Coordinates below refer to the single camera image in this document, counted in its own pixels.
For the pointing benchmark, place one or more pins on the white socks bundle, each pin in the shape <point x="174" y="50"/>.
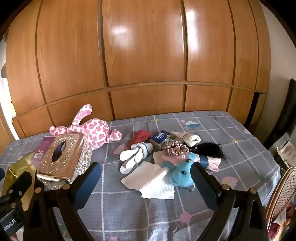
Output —
<point x="134" y="155"/>

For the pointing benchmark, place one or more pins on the pink towel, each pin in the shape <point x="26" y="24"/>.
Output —
<point x="212" y="164"/>

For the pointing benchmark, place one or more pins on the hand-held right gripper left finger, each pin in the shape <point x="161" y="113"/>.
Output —
<point x="86" y="185"/>

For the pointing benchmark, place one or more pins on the wooden wardrobe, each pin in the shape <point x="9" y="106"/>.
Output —
<point x="148" y="46"/>

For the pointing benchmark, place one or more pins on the red cloth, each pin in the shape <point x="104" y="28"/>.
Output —
<point x="141" y="136"/>

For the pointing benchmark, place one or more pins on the black hair wig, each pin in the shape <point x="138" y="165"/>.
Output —
<point x="208" y="149"/>

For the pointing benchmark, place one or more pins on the pink spotted plush toy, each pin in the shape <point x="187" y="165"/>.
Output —
<point x="94" y="129"/>

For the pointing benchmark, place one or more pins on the blue plush toy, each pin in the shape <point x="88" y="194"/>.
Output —
<point x="182" y="173"/>

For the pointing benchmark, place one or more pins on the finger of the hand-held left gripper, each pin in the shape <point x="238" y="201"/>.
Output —
<point x="20" y="180"/>

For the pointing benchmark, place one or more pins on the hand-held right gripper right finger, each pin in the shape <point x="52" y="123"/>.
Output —
<point x="204" y="187"/>

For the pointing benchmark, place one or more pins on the gold tray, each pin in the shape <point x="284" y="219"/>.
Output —
<point x="16" y="168"/>

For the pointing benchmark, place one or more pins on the wicker chair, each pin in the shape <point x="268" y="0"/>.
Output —
<point x="282" y="192"/>

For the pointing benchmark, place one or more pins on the purple box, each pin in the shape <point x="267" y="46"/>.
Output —
<point x="42" y="148"/>

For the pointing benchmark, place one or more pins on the bed with grey checked sheet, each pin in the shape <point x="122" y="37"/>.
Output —
<point x="129" y="204"/>

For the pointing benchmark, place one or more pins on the ornate metallic tissue box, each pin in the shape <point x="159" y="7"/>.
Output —
<point x="69" y="157"/>

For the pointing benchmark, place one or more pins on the small white cloth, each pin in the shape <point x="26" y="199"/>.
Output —
<point x="158" y="157"/>

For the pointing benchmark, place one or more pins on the blue tissue packet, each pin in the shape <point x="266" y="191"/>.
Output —
<point x="159" y="138"/>

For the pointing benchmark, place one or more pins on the white card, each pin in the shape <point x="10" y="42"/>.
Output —
<point x="141" y="176"/>

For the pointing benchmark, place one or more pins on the beige patterned bag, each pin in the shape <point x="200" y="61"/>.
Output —
<point x="286" y="153"/>

